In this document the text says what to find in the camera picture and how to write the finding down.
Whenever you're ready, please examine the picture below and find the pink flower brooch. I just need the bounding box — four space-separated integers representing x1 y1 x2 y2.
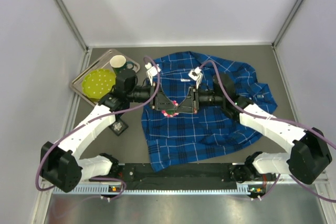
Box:
161 100 179 118

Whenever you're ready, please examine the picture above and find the silver maple leaf brooch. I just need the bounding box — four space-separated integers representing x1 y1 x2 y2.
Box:
113 122 123 132

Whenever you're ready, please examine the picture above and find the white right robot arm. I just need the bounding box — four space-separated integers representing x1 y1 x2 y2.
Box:
177 70 332 185

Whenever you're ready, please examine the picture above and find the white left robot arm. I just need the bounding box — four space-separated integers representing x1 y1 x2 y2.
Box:
36 66 161 193

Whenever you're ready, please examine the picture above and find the blue plaid shirt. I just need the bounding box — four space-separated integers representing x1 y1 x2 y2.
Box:
141 51 277 172

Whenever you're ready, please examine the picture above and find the green mug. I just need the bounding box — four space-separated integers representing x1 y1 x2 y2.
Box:
109 55 134 74

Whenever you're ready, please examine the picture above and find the yellow-green dotted plate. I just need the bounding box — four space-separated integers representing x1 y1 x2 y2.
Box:
81 69 116 100

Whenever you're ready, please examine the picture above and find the silver metal tray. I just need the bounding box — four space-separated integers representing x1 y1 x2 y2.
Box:
69 48 141 109

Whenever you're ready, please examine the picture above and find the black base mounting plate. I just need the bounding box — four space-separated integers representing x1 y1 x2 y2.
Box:
110 163 237 190

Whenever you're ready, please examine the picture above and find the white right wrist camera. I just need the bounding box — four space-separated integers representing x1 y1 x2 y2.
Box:
188 67 203 89

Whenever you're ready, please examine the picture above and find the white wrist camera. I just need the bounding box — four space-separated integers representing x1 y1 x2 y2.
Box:
188 67 203 89
145 62 161 84

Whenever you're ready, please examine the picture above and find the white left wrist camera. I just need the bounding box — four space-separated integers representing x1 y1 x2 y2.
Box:
145 62 161 84

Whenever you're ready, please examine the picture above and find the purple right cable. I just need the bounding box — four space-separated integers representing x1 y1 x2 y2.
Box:
199 60 336 204

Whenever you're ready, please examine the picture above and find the purple cable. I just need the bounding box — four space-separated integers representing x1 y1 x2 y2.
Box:
35 55 161 201
199 60 336 204

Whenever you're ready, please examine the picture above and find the small black frame box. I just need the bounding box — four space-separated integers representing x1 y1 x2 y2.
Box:
109 118 129 136

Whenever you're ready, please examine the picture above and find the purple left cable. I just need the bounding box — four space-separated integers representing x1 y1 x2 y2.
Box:
35 55 161 201

